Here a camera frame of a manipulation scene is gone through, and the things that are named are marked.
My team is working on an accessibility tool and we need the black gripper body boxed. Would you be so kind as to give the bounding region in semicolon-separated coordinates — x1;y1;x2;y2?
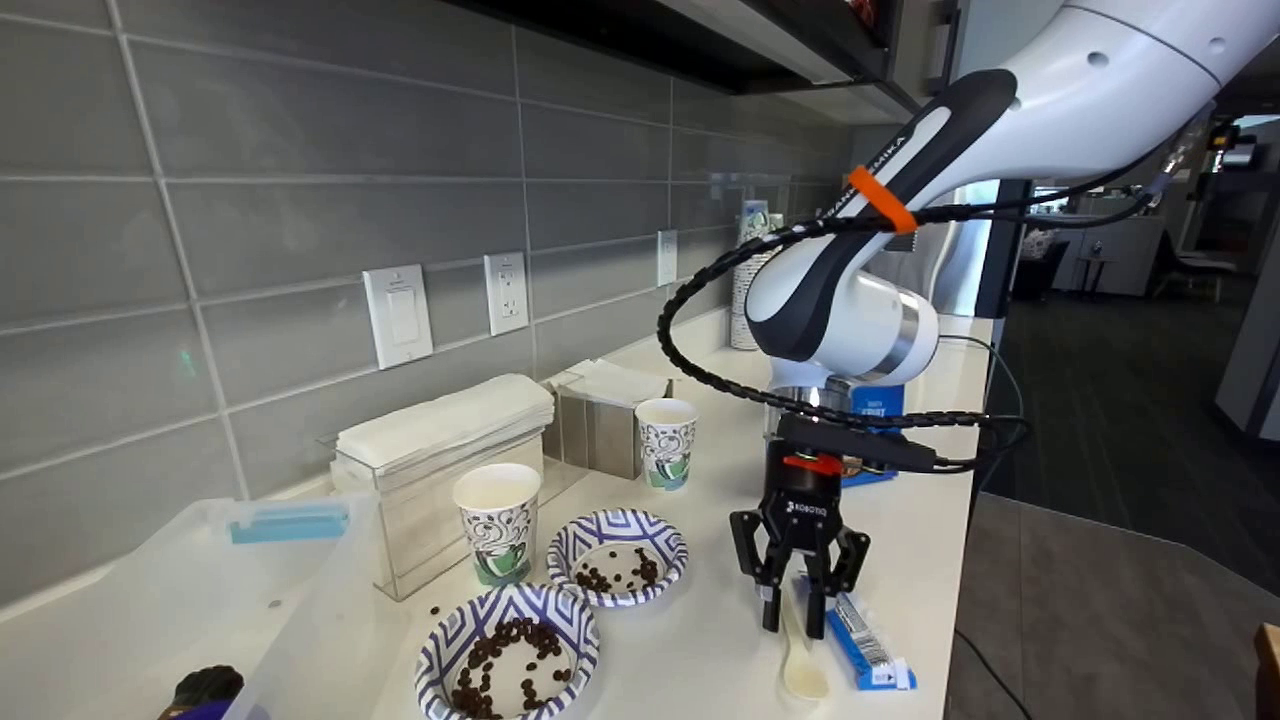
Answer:
748;417;843;569

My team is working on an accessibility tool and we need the blue patterned paper bowl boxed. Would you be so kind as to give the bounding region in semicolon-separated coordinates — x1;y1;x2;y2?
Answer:
413;582;600;720
549;509;690;606

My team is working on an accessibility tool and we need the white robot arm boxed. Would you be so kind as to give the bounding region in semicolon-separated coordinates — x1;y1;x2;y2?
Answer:
743;0;1280;382

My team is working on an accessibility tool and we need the blue snack box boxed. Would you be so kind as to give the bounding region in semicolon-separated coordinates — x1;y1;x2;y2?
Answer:
843;382;905;486

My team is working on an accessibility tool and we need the blue wrapped snack bar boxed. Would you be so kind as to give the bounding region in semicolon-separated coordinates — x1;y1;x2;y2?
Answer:
825;590;918;690

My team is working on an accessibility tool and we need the far patterned paper cup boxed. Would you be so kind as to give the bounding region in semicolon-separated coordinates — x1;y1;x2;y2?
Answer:
636;395;699;493

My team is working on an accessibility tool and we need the patterned paper cup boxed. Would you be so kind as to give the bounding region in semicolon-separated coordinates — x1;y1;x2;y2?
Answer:
636;395;699;493
453;459;542;582

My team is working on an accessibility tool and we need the stack of paper cups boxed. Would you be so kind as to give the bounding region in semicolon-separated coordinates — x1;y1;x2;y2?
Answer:
728;201;774;351

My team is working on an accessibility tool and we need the near patterned paper cup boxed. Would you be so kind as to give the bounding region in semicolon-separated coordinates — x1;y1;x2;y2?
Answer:
453;459;542;582

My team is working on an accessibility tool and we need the steel napkin dispenser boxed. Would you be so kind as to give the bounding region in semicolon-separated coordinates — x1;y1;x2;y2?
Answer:
334;371;555;599

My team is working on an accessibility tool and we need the clear plastic storage bin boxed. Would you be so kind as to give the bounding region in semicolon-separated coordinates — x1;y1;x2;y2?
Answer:
0;500;400;720

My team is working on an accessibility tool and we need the white wall outlet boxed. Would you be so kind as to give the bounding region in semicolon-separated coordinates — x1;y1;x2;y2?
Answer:
653;231;679;283
486;250;529;334
364;265;432;368

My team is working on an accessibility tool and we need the black corrugated cable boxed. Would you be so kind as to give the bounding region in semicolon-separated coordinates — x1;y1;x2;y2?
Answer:
653;131;1205;478

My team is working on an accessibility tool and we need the far white wall outlet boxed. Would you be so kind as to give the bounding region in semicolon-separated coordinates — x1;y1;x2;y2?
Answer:
486;250;529;334

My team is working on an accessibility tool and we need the near white wall outlet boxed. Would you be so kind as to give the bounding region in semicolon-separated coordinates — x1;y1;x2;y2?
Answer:
364;265;432;368

